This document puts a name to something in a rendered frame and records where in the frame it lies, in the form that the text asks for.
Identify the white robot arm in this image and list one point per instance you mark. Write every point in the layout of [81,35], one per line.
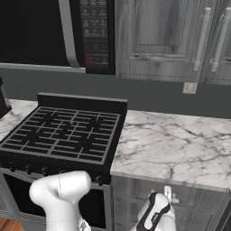
[61,195]

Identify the black gas stove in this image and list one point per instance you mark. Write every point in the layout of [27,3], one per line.
[66,132]

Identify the black stove knob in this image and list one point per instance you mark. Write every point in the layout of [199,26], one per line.
[45,171]
[29,170]
[99,180]
[12,168]

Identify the grey wooden cupboard door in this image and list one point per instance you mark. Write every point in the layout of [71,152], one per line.
[156,36]
[226,66]

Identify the black oven door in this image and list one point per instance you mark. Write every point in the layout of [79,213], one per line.
[96,207]

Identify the black countertop appliance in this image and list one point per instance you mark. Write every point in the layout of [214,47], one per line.
[3,99]

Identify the black microwave oven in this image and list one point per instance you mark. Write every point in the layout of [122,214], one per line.
[33,33]

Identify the grey wooden lower cabinet front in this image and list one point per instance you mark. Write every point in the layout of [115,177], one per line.
[198,207]

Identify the beige wall outlet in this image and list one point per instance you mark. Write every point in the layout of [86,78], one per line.
[189,87]

